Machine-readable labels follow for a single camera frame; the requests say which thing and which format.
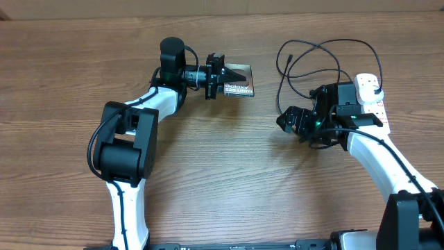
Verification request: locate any white power strip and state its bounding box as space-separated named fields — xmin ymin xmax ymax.
xmin=354 ymin=73 xmax=391 ymax=135

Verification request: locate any white charger plug adapter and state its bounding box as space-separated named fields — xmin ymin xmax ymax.
xmin=357 ymin=86 xmax=384 ymax=105

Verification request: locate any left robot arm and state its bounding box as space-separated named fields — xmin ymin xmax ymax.
xmin=87 ymin=37 xmax=254 ymax=250

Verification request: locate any cardboard backdrop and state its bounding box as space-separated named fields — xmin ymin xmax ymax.
xmin=1 ymin=0 xmax=443 ymax=20

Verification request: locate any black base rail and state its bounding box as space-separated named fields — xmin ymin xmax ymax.
xmin=83 ymin=228 xmax=382 ymax=250

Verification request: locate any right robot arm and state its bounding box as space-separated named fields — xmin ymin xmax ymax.
xmin=276 ymin=81 xmax=443 ymax=249

